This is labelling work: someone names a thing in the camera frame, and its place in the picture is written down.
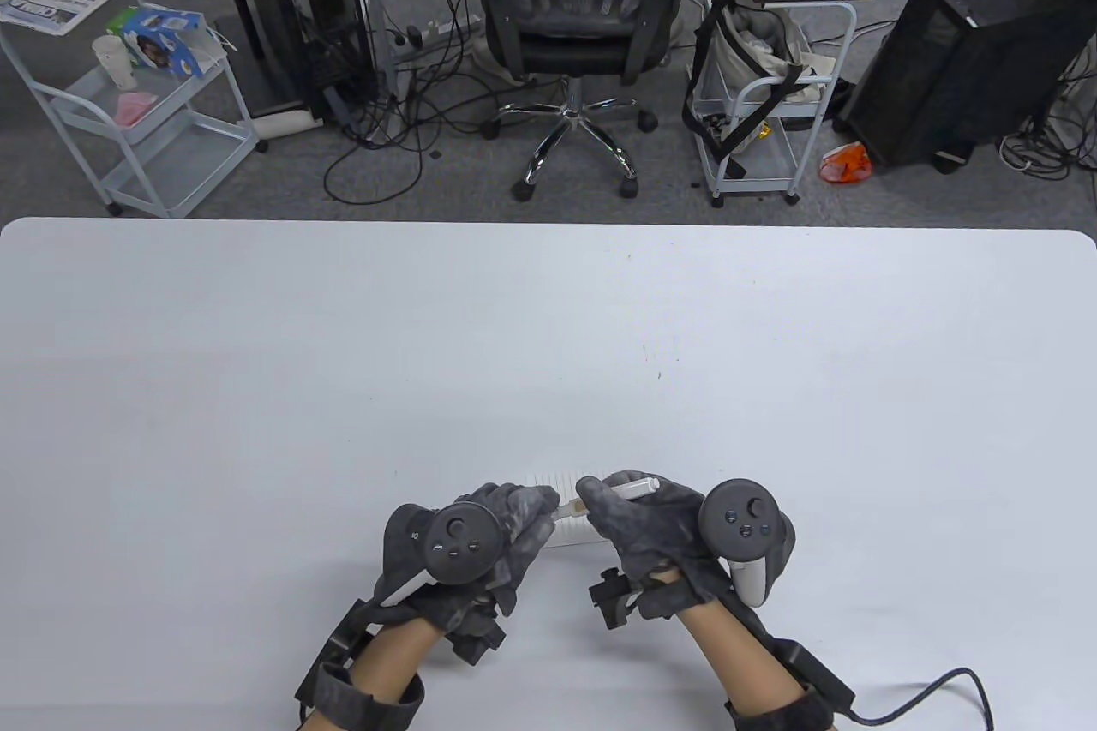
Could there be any pink packet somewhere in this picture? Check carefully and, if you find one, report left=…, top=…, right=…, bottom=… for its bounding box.
left=113, top=91, right=159, bottom=129

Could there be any white power strip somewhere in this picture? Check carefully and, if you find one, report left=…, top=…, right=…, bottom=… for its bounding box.
left=390, top=15, right=485, bottom=51

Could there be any black wrist camera band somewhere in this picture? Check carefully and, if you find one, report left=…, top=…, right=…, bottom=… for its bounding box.
left=294, top=598, right=427, bottom=731
left=724, top=637, right=858, bottom=731

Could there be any black and white controller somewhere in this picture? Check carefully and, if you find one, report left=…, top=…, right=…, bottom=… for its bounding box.
left=380, top=504, right=507, bottom=605
left=697, top=478, right=785, bottom=605

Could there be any white metal utility cart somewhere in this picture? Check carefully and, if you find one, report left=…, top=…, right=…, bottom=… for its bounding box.
left=690, top=0, right=858, bottom=207
left=0, top=0, right=258, bottom=219

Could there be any white lined text paper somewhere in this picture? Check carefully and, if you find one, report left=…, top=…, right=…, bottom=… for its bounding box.
left=521, top=470, right=602, bottom=548

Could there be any person's left hand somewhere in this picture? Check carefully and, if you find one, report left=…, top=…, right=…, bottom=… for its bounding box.
left=377, top=482, right=562, bottom=665

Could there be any person's right hand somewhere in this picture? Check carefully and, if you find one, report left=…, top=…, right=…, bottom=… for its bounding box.
left=574, top=470, right=798, bottom=631

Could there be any white correction pen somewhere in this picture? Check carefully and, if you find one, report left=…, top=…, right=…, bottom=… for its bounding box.
left=548, top=476, right=661, bottom=523

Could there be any black glove cable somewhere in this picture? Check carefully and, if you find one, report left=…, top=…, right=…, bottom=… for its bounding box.
left=848, top=667, right=995, bottom=731

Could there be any beige bag with black strap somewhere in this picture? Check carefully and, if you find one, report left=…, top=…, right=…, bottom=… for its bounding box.
left=683, top=0, right=836, bottom=179

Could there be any blue tissue box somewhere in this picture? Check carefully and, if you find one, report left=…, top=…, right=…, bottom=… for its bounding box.
left=107, top=5, right=208, bottom=78

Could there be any person's left forearm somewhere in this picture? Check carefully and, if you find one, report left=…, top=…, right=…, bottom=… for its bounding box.
left=300, top=615, right=448, bottom=731

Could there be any white paper cup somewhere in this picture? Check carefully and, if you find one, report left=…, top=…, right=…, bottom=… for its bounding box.
left=92, top=35, right=138, bottom=91

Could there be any orange plastic bag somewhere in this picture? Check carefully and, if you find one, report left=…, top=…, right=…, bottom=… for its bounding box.
left=818, top=141, right=875, bottom=185

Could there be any white roll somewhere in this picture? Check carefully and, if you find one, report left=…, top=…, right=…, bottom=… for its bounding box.
left=251, top=107, right=311, bottom=141

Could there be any black mesh office chair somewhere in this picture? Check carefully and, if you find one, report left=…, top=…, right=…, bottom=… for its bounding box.
left=465, top=0, right=697, bottom=203

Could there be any person's right forearm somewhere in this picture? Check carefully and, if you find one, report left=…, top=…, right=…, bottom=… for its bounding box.
left=677, top=598, right=836, bottom=731

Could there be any tangle of black floor cables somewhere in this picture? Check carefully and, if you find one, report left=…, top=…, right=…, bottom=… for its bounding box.
left=998, top=54, right=1097, bottom=183
left=321, top=37, right=515, bottom=205

